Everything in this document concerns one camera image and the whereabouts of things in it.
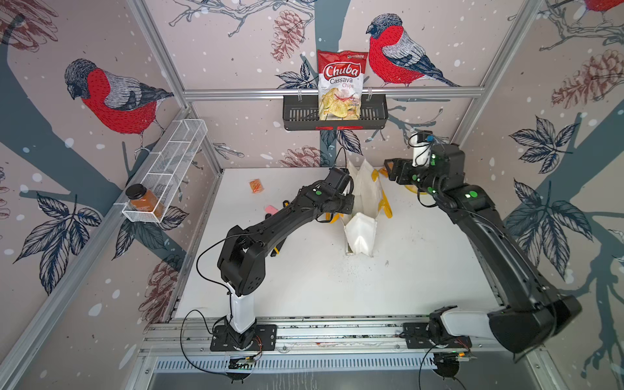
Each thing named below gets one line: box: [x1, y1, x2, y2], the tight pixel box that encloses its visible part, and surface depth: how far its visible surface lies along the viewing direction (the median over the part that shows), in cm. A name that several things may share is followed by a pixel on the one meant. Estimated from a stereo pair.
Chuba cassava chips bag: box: [316, 49, 369, 122], surface depth 87 cm
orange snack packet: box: [249, 178, 265, 194], surface depth 116 cm
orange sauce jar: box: [125, 183, 165, 218], surface depth 63 cm
